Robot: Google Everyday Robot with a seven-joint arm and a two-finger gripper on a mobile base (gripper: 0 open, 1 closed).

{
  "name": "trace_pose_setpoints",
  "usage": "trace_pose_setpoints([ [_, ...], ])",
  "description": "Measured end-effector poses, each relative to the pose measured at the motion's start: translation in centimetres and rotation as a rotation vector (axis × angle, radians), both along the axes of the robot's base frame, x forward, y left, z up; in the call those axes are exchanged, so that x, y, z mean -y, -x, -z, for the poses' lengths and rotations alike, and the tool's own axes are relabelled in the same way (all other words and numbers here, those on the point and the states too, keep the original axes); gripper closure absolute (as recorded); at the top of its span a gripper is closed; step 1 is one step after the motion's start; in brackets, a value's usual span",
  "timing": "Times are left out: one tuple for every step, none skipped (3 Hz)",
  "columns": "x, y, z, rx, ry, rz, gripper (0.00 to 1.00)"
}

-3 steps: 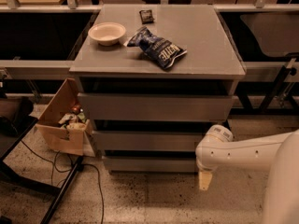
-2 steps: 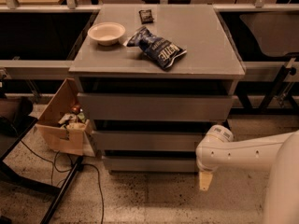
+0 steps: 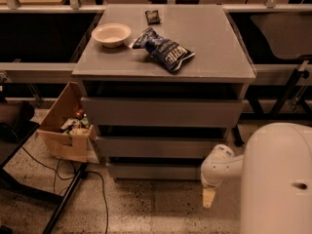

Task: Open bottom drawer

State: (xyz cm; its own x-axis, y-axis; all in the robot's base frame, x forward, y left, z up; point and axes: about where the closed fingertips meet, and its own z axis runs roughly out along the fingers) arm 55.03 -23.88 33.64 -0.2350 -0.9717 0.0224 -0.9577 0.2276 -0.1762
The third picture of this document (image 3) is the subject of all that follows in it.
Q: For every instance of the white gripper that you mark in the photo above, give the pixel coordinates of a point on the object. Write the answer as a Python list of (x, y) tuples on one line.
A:
[(211, 181)]

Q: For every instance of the grey bottom drawer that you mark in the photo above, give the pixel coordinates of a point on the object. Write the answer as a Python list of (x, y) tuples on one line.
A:
[(153, 171)]

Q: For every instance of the grey drawer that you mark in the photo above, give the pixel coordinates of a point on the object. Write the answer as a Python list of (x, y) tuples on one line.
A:
[(156, 147), (153, 171), (117, 111)]

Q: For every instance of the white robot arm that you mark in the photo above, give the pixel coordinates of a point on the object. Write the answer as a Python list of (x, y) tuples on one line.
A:
[(276, 178)]

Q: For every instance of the grey middle drawer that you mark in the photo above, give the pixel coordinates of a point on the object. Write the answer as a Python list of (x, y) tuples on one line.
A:
[(156, 147)]

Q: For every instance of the grey drawer cabinet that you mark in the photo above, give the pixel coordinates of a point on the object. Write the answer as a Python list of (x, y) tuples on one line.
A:
[(219, 70)]

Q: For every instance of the grey top drawer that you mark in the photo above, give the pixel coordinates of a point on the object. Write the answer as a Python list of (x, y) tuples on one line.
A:
[(117, 111)]

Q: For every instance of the black table leg right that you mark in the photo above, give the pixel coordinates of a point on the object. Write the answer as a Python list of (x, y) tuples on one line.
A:
[(238, 139)]

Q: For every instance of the blue chip bag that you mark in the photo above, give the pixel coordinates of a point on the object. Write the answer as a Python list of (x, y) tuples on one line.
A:
[(164, 50)]

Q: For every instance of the cardboard box with trash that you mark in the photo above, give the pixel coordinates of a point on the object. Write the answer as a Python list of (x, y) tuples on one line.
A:
[(66, 130)]

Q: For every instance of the white bowl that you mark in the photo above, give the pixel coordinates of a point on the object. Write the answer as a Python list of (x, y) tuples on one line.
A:
[(111, 35)]

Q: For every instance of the small black snack packet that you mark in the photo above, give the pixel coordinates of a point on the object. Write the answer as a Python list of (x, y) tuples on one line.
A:
[(152, 17)]

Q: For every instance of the black desk frame leg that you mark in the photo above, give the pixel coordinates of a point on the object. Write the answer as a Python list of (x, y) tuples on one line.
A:
[(8, 183)]

